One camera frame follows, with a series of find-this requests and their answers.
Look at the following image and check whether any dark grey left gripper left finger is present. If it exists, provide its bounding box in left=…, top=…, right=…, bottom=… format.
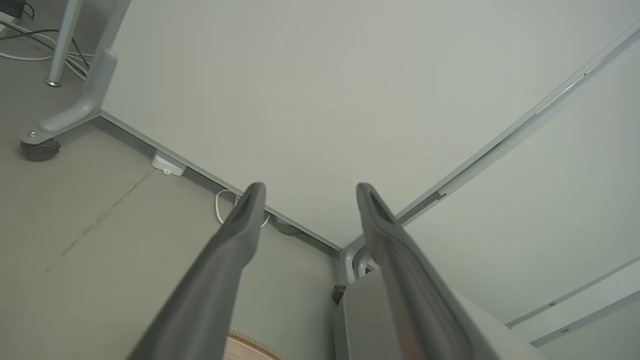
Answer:
left=127, top=182, right=267, bottom=360

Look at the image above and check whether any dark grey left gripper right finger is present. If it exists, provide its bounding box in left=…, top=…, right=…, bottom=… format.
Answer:
left=355, top=182, right=476, bottom=360

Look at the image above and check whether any grey fabric sofa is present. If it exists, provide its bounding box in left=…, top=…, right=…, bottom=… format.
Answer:
left=334, top=267, right=551, bottom=360

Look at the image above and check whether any white perforated laundry basket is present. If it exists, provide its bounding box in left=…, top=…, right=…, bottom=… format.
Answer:
left=223, top=329, right=283, bottom=360

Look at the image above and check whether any white power adapter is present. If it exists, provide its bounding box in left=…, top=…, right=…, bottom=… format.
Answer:
left=151, top=150, right=187, bottom=177

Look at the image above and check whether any large white partition panel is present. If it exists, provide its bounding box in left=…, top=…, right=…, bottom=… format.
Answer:
left=100, top=0, right=640, bottom=251

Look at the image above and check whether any grey table leg with caster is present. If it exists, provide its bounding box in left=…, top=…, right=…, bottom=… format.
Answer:
left=17, top=0, right=132, bottom=146

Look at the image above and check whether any slim grey table leg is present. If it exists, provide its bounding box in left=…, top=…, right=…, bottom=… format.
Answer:
left=45, top=0, right=83, bottom=88

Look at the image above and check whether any black power plug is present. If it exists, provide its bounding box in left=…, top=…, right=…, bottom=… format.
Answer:
left=0, top=0, right=27, bottom=20

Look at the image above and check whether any white looped cable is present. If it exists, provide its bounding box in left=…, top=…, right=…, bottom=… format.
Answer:
left=215, top=189, right=271, bottom=228

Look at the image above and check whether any black floor cable loop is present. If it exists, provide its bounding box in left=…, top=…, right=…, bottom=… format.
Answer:
left=270, top=217, right=303, bottom=237

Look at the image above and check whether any long white floor cable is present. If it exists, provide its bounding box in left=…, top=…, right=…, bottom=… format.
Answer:
left=0, top=47, right=93, bottom=81

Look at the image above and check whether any long black floor cable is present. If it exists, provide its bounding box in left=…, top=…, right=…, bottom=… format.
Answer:
left=0, top=27, right=91, bottom=71

